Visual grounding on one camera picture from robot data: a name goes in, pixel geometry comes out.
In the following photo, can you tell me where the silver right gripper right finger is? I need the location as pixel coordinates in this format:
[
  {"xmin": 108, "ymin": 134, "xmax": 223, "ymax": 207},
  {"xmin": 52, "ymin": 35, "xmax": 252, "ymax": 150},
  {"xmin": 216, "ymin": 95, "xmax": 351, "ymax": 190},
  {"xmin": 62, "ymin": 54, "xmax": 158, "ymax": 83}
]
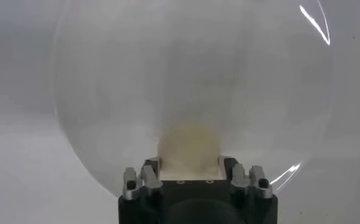
[{"xmin": 219, "ymin": 155, "xmax": 274, "ymax": 200}]

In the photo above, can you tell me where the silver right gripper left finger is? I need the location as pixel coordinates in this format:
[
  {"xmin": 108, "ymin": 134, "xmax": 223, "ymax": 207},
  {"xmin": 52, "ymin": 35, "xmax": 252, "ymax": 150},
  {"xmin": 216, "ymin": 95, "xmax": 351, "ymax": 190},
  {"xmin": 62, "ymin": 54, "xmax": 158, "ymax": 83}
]
[{"xmin": 122, "ymin": 156, "xmax": 164, "ymax": 201}]

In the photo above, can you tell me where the white steamed baozi bun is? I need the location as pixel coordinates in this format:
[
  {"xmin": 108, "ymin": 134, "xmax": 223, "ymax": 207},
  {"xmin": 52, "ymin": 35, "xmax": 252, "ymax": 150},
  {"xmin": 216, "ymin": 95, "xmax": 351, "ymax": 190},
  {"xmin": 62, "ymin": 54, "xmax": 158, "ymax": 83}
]
[{"xmin": 157, "ymin": 121, "xmax": 223, "ymax": 180}]

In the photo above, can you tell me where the large white round plate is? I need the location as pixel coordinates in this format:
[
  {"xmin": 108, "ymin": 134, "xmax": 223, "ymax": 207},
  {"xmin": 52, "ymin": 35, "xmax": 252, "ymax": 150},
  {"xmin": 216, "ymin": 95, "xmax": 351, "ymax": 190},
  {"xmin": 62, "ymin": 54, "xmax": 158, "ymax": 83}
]
[{"xmin": 53, "ymin": 0, "xmax": 334, "ymax": 198}]

